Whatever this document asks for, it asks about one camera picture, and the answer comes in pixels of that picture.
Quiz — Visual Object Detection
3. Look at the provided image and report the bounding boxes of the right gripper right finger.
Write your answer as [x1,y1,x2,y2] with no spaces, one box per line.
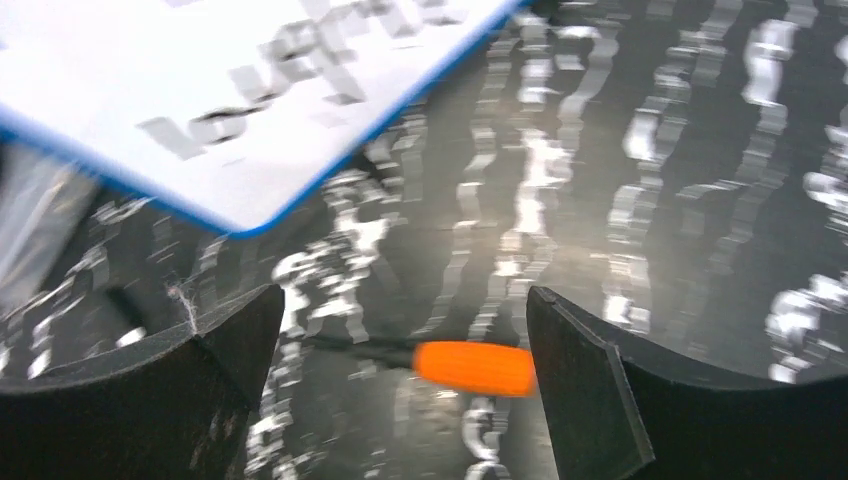
[527,286,847,480]

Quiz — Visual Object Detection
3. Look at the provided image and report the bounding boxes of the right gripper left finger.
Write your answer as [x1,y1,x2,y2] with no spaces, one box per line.
[1,285,285,479]

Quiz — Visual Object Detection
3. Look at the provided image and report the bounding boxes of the blue framed whiteboard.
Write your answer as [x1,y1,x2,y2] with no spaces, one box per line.
[1,1,518,235]

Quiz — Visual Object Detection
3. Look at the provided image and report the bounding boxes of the orange handled screwdriver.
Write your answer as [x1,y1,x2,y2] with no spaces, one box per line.
[298,335,537,398]

